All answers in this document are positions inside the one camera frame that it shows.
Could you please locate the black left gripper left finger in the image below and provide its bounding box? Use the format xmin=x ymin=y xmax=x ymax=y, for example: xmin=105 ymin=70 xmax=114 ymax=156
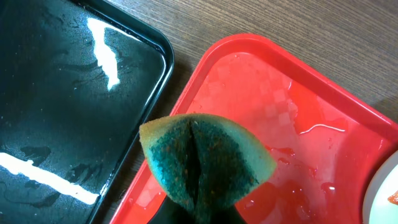
xmin=148 ymin=197 xmax=195 ymax=224

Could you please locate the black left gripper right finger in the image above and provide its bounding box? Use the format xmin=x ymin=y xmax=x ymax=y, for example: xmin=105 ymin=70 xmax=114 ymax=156
xmin=211 ymin=206 xmax=246 ymax=224

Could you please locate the green yellow sponge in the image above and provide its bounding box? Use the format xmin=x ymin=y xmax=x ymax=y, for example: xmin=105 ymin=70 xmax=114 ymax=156
xmin=139 ymin=114 xmax=276 ymax=223

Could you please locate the white plate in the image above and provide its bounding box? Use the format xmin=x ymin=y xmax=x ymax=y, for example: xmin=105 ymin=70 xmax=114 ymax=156
xmin=363 ymin=158 xmax=397 ymax=224

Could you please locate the red plastic tray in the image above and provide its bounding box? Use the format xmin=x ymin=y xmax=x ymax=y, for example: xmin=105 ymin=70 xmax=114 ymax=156
xmin=109 ymin=33 xmax=398 ymax=224

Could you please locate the black plastic tray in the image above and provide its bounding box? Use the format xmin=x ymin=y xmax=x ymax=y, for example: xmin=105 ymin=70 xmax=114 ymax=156
xmin=1 ymin=0 xmax=175 ymax=223

